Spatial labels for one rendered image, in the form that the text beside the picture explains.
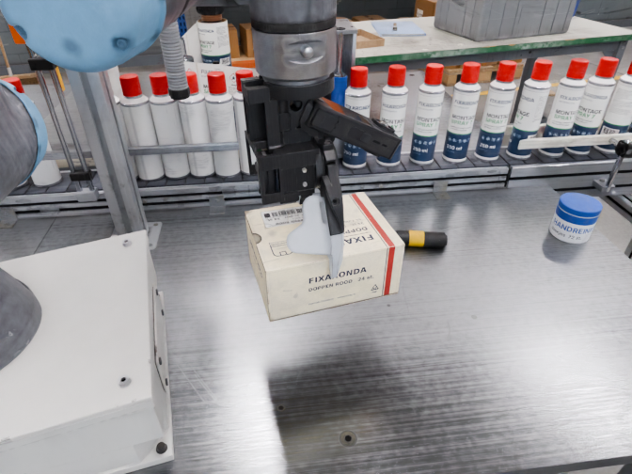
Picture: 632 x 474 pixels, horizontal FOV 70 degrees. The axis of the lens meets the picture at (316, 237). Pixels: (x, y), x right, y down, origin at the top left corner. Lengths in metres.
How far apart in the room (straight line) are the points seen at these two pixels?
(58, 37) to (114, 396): 0.33
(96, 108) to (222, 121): 0.23
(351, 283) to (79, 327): 0.31
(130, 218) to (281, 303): 0.43
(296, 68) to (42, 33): 0.20
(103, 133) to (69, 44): 0.51
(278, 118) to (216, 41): 1.04
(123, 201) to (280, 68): 0.51
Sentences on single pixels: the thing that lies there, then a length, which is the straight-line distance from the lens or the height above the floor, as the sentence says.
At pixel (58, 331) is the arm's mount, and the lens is 0.60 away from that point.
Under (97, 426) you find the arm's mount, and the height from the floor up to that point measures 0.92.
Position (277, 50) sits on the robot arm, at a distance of 0.41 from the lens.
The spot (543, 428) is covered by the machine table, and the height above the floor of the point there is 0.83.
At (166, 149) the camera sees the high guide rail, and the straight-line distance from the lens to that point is 0.93.
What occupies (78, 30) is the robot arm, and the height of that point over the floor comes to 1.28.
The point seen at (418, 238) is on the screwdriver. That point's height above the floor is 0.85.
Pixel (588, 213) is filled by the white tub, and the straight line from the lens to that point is 0.93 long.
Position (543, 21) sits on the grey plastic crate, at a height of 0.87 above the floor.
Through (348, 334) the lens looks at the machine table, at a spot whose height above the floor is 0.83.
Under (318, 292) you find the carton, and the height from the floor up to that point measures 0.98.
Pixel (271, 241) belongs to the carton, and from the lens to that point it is 0.52.
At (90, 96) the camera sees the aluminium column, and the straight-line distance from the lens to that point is 0.79.
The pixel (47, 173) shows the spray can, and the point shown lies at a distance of 1.04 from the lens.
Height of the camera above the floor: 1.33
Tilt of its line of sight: 36 degrees down
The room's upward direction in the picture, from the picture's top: straight up
